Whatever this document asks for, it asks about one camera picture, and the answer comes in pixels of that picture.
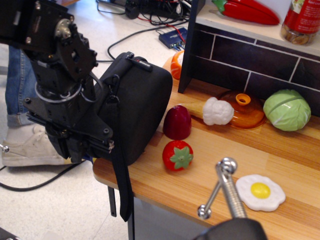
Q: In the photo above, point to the black clamp base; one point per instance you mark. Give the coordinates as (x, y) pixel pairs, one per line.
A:
(235, 229)

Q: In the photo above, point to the dark red toy fruit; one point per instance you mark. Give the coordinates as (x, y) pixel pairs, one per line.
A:
(177, 123)

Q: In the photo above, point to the orange toy fruit slice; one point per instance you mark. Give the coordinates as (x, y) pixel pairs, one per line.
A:
(173, 65)

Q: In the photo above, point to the black zipper bag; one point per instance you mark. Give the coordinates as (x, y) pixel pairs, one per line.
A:
(137, 95)

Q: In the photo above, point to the blue network switch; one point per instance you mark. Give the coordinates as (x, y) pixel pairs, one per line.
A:
(174, 38)

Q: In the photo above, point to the red toy strawberry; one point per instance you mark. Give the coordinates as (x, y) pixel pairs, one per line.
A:
(177, 155)

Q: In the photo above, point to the toy fried egg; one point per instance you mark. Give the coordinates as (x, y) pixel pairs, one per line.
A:
(260, 193)

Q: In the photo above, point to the red labelled jar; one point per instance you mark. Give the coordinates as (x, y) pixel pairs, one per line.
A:
(302, 22)

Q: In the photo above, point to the white sneaker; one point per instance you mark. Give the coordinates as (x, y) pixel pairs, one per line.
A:
(29, 145)

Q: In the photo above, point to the person leg in jeans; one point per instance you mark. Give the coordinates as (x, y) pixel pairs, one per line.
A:
(20, 85)

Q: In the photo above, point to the black tiled shelf unit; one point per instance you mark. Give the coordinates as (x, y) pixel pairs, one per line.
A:
(248, 57)

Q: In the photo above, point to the green toy cabbage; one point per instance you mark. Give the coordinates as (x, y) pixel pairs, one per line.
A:
(287, 110)

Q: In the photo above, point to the orange glass lid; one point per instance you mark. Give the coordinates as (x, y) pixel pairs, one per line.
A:
(248, 109)

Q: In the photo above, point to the red toy chili pepper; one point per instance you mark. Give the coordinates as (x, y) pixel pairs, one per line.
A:
(247, 10)

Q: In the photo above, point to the toy ice cream cone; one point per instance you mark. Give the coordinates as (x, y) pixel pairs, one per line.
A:
(212, 111)

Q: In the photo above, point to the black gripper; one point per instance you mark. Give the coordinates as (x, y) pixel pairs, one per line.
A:
(72, 120)

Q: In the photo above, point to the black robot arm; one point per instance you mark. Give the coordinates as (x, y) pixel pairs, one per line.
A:
(60, 56)

